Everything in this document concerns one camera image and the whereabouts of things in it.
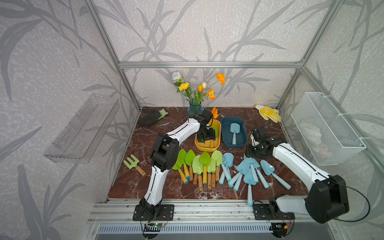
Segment white wire mesh basket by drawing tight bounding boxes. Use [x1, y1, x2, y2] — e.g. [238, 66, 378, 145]
[291, 92, 367, 166]

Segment blue plastic shovel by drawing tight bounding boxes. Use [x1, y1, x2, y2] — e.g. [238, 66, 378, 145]
[243, 171, 257, 206]
[261, 160, 292, 190]
[233, 170, 244, 192]
[228, 159, 252, 191]
[244, 156, 270, 189]

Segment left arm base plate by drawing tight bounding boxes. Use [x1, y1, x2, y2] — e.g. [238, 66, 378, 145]
[133, 204, 175, 222]

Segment glass flower vase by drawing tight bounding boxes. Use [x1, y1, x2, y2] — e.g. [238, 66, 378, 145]
[187, 100, 204, 117]

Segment blue plastic shovel front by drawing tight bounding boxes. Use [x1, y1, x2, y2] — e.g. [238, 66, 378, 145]
[243, 171, 257, 206]

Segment yellow dotted work glove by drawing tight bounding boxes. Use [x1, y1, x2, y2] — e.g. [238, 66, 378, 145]
[255, 105, 282, 123]

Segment green rake wooden handle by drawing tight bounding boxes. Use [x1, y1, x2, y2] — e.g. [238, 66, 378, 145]
[123, 154, 147, 177]

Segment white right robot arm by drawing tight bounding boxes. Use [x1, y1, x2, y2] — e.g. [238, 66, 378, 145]
[245, 127, 350, 224]

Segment clear plastic wall shelf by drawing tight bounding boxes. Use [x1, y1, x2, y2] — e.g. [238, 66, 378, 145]
[43, 94, 121, 164]

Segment yellow storage box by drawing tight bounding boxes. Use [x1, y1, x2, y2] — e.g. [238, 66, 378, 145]
[195, 119, 221, 152]

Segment dark teal storage box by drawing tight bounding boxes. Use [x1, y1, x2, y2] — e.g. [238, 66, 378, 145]
[221, 117, 248, 149]

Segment artificial flower bouquet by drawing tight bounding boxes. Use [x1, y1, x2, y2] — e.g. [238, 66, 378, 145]
[172, 71, 226, 103]

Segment green pointed shovel yellow handle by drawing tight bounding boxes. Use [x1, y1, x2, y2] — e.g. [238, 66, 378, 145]
[199, 152, 211, 185]

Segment light green shovel wooden handle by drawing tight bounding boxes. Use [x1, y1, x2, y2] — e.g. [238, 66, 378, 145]
[207, 158, 216, 190]

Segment aluminium frame rail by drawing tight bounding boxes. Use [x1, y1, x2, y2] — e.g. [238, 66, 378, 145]
[86, 199, 340, 224]

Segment black green work glove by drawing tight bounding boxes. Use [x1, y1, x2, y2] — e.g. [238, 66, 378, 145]
[138, 109, 169, 127]

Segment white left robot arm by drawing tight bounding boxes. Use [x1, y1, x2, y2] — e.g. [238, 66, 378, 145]
[141, 110, 216, 207]

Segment blue shovel pair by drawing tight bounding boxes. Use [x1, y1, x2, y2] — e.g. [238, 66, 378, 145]
[222, 153, 234, 181]
[219, 153, 234, 185]

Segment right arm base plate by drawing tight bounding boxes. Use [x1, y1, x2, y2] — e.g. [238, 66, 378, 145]
[252, 200, 296, 222]

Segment light green square shovel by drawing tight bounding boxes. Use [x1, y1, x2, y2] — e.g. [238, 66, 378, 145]
[192, 155, 204, 192]

